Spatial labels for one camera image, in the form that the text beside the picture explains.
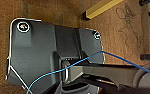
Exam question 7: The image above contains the blue cable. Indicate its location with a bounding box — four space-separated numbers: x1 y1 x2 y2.
26 50 150 94

